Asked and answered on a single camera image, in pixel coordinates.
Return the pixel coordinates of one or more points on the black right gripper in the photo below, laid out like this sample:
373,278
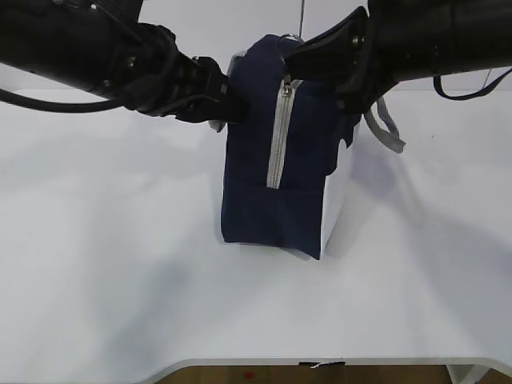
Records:
346,55

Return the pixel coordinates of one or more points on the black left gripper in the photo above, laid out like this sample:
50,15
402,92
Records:
174,84

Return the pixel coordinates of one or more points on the navy blue lunch bag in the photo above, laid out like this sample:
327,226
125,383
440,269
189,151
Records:
288,164

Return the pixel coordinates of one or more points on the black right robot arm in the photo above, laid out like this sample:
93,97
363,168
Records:
384,43

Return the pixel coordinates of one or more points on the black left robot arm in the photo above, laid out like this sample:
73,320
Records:
102,48

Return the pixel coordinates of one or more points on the black tape on table edge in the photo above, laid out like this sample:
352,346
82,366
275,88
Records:
317,365

